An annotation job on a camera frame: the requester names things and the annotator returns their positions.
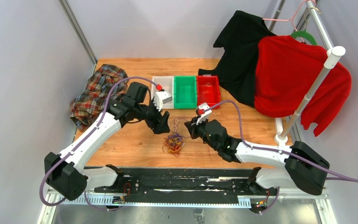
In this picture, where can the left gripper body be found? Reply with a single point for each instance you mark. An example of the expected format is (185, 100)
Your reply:
(151, 117)

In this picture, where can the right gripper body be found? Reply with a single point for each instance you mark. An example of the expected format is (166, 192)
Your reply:
(199, 131)

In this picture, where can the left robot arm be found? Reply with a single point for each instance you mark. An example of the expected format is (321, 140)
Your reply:
(65, 171)

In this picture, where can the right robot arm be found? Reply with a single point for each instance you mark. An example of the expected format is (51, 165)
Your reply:
(293, 166)

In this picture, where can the white plastic bin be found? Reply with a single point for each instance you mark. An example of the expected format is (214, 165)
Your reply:
(167, 83)

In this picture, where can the green plastic bin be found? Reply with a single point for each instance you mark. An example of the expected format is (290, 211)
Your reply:
(185, 92)

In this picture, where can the red plastic bin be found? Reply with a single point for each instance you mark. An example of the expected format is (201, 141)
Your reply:
(208, 90)

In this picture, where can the plaid flannel shirt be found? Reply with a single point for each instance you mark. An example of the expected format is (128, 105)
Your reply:
(85, 108)

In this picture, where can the black shirt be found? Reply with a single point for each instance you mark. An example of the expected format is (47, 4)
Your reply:
(236, 68)

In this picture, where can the red sweater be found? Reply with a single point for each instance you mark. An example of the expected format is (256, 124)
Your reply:
(285, 71)

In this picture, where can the green hanger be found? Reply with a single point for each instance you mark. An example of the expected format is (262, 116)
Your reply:
(305, 35)

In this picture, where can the pink hanger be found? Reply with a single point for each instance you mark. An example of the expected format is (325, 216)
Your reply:
(278, 11)

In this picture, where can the white clothes rack pole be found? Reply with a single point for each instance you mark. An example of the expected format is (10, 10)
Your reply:
(333, 56)

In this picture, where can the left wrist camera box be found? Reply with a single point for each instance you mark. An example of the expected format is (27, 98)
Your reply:
(163, 100)

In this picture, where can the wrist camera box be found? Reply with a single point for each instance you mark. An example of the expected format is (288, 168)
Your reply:
(203, 111)
(163, 100)

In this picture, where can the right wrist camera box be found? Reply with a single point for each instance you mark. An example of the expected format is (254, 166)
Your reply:
(203, 111)

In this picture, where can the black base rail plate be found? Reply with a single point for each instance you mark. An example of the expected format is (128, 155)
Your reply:
(187, 185)

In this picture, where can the aluminium frame post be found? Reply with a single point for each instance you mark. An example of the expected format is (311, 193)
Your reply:
(78, 30)

